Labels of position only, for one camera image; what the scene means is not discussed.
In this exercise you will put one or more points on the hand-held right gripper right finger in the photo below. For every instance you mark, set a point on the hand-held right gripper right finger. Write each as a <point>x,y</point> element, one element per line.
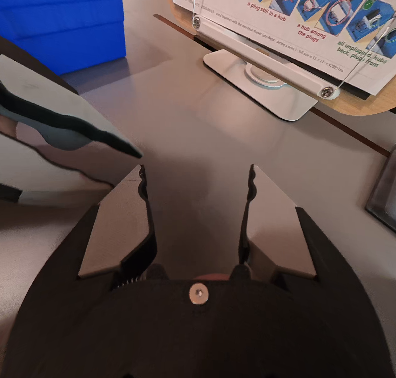
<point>272,229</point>

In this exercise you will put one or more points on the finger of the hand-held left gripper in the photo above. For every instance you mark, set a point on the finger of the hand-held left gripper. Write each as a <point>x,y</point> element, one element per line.
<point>46,183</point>
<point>46,93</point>

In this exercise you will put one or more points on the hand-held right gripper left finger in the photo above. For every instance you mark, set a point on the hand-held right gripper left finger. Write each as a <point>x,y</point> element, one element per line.
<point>120,223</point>

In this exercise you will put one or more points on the blue plastic bin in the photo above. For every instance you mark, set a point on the blue plastic bin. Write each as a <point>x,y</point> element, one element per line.
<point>62,19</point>

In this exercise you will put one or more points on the silver foil pouch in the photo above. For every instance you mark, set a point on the silver foil pouch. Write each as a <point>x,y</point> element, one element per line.
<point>385,198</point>

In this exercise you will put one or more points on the wooden document board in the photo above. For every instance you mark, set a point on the wooden document board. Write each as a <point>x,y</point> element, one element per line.
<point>365,104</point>

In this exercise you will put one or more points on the printed instruction sheet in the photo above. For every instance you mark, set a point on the printed instruction sheet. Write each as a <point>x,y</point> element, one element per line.
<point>241,22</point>

